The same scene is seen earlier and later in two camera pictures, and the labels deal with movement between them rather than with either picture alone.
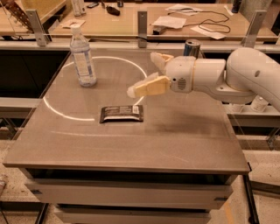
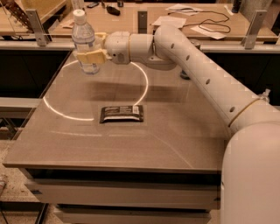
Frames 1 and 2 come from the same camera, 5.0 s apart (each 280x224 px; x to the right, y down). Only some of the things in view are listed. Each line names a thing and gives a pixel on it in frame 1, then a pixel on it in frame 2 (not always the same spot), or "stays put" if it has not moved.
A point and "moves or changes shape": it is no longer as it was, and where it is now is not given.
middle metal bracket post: [142, 30] stays put
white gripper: [179, 73] -> [117, 46]
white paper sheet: [170, 22] stays put
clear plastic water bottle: [80, 47] moves or changes shape
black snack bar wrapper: [122, 113] stays put
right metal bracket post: [253, 29] stays put
